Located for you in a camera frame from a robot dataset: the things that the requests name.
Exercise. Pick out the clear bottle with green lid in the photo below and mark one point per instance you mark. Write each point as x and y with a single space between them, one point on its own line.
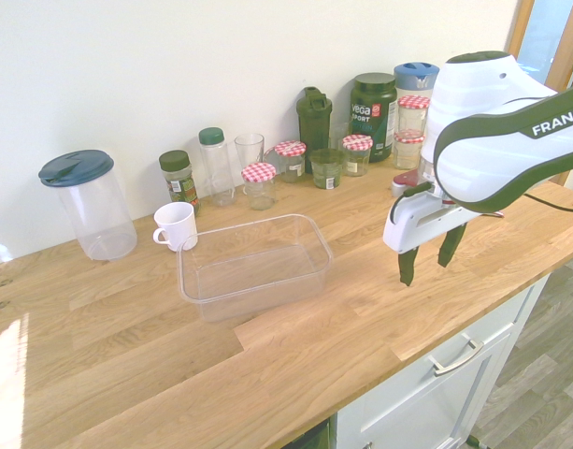
217 168

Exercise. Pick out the clear pitcher with blue lid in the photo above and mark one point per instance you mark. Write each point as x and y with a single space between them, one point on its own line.
99 210

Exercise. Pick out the clear drinking glass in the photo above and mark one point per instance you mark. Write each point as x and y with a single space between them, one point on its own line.
249 147

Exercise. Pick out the white ceramic mug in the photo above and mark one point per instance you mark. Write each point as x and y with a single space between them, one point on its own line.
176 227

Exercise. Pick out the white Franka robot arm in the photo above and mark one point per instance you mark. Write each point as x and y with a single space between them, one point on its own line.
496 154

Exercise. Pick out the spice jar with dark lid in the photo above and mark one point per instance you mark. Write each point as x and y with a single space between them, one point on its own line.
179 182

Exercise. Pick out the glass jar red checkered lid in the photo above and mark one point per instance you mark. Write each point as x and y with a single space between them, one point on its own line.
357 154
259 184
412 114
290 161
407 149

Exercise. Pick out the clear canister with blue lid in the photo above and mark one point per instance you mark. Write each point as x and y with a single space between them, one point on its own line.
414 77

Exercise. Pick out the small green glass jar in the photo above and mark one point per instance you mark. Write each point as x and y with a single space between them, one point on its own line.
327 169

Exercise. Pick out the clear rectangular plastic container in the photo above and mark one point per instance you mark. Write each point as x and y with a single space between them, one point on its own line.
255 269

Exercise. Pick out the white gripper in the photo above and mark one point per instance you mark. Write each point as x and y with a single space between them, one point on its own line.
410 224

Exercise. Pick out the white kitchen cabinet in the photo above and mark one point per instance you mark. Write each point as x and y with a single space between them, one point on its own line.
431 397

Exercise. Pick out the dark Vega protein tub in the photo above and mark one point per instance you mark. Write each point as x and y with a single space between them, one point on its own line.
372 117

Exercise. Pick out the wooden door frame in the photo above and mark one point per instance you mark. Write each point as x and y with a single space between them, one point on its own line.
517 28

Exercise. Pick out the dark green shaker bottle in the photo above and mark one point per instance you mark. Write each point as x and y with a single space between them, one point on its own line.
314 126

